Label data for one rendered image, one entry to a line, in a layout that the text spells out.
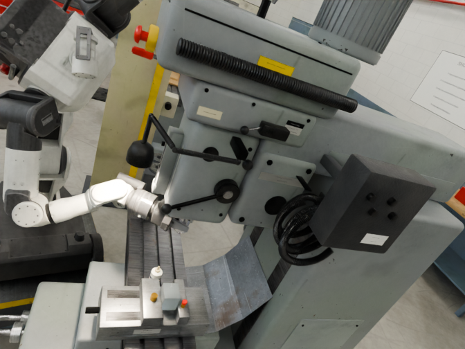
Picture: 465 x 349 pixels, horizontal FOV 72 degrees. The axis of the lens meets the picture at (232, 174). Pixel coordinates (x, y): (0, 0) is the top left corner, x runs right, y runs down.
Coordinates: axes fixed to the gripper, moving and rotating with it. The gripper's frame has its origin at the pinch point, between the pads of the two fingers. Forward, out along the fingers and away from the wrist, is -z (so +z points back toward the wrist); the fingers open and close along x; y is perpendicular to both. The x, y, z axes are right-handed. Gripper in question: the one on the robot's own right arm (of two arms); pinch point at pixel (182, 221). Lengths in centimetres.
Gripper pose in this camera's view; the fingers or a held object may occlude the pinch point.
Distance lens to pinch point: 110.2
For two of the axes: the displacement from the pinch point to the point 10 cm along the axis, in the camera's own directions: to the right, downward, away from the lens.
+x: 1.8, -4.2, 8.9
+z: -9.1, -4.1, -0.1
